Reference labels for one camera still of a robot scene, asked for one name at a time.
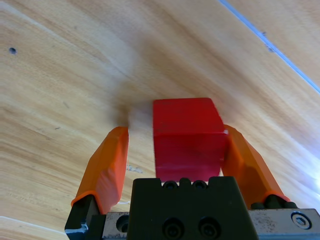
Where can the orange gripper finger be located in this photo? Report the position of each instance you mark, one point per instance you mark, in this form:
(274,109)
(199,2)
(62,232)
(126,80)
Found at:
(250,170)
(107,170)

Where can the red wooden block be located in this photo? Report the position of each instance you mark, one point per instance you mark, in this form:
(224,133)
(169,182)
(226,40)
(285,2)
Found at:
(187,130)

